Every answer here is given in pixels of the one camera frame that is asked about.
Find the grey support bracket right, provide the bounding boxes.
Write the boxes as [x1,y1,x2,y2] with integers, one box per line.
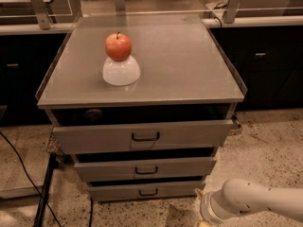
[223,0,241,24]

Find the white upturned bowl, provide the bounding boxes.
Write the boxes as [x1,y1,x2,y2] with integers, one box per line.
[102,56,141,86]

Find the grey top drawer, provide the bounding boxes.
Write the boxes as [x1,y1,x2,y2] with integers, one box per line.
[53,120,233,154]

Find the grey metal drawer cabinet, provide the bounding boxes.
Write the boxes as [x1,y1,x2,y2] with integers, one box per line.
[38,14,246,188]

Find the red apple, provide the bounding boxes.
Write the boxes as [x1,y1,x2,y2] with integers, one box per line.
[104,32,132,61]

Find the grey bottom drawer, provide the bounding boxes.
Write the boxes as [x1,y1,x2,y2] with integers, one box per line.
[88,181,205,202]

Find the grey drawer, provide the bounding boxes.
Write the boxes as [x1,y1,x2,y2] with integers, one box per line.
[88,181,205,202]
[74,157,216,182]
[53,120,233,154]

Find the grey middle drawer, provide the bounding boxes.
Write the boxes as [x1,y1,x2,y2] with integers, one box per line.
[74,157,216,182]

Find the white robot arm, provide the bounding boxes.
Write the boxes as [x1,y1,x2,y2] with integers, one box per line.
[195,178,303,225]

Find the black cable on counter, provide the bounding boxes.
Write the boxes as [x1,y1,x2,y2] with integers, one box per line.
[209,2,228,28]

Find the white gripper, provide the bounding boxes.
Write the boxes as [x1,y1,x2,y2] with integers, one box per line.
[195,188,223,227]

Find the grey support bracket left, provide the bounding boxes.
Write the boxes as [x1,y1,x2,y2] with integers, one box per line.
[30,0,50,30]

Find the black floor rail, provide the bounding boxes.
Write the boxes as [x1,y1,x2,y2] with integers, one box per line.
[33,153,59,227]

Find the black floor cable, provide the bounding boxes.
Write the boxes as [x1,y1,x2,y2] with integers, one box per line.
[0,131,64,227]

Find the dark counter cabinets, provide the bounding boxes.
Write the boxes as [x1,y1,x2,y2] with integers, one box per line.
[0,26,303,125]

